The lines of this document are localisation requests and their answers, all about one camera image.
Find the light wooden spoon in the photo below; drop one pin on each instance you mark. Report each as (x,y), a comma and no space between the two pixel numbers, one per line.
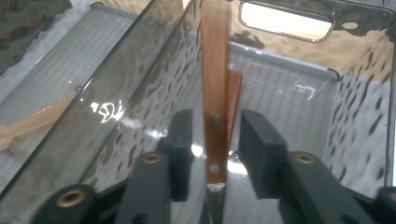
(34,121)

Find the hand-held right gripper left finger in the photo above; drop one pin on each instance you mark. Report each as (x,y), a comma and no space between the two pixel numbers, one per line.
(177,155)

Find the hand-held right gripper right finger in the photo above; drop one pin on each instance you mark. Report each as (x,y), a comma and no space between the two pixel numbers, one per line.
(261,155)

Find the clear grey plastic bin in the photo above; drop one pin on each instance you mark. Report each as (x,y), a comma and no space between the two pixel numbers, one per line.
(295,124)
(56,102)

